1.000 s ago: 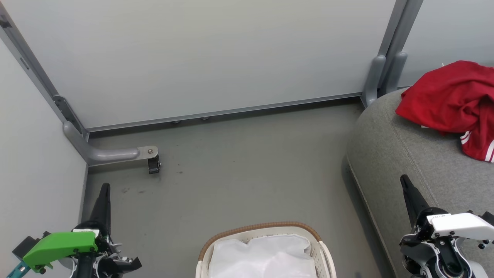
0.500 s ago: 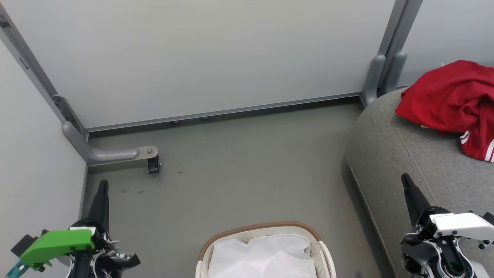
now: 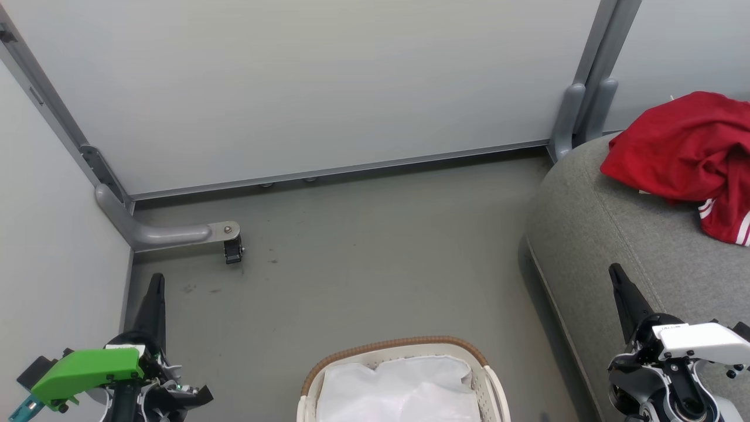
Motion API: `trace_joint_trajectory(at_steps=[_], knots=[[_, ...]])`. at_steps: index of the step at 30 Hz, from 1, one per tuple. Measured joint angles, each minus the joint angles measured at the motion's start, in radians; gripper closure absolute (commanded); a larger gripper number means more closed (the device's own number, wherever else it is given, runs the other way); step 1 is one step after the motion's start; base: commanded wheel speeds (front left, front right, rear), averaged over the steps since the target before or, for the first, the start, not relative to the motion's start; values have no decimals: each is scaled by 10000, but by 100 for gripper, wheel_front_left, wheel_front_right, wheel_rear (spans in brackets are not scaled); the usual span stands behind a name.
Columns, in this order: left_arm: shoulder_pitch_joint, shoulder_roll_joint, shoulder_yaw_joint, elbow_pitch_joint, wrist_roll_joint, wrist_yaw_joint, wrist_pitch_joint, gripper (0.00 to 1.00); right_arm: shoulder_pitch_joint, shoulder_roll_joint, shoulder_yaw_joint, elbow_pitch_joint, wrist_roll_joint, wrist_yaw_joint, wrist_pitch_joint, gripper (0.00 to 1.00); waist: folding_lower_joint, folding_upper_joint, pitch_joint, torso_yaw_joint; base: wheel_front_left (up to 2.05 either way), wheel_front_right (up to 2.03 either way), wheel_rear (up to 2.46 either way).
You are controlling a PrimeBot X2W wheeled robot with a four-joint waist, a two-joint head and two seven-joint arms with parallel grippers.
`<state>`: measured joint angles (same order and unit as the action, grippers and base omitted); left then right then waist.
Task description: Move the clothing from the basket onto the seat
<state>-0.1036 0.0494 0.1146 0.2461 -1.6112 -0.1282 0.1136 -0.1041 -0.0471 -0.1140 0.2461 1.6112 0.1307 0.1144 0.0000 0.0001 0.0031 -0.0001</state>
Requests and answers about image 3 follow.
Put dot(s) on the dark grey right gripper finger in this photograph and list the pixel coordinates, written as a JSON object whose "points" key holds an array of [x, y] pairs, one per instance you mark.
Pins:
{"points": [[630, 305]]}

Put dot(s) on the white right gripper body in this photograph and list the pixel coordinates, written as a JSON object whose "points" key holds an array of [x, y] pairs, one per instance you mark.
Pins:
{"points": [[691, 343]]}

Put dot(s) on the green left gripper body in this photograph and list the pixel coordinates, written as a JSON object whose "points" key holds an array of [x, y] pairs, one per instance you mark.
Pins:
{"points": [[88, 369]]}

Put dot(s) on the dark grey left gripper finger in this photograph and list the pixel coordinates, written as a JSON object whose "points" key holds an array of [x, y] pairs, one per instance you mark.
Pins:
{"points": [[152, 310]]}

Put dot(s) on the red garment with white stripes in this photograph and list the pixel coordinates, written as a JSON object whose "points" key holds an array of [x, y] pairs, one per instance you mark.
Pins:
{"points": [[685, 146]]}

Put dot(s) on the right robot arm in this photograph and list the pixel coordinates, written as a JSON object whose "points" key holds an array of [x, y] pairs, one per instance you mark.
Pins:
{"points": [[694, 407]]}

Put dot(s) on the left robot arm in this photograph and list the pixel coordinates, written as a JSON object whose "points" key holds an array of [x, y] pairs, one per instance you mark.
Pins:
{"points": [[128, 404]]}

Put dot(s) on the white laundry basket brown rim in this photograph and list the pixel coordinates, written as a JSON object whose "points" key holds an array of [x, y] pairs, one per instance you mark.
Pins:
{"points": [[486, 387]]}

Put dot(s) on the grey fabric sofa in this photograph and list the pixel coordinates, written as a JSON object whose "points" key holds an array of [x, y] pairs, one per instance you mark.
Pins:
{"points": [[615, 246]]}

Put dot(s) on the grey partition foot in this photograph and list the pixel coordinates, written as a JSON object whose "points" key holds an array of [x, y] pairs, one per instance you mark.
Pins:
{"points": [[158, 234]]}

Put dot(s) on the black caster wheel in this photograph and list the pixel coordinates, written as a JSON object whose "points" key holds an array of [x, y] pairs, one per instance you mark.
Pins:
{"points": [[233, 251]]}

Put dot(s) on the white cloth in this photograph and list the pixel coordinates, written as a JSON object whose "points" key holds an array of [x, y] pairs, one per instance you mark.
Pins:
{"points": [[398, 392]]}

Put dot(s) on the grey partition corner post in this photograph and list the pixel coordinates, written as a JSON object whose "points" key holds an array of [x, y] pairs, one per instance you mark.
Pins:
{"points": [[58, 111]]}

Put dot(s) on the grey partition bottom rail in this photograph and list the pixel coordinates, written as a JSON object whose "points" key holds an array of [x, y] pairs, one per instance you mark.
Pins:
{"points": [[351, 170]]}

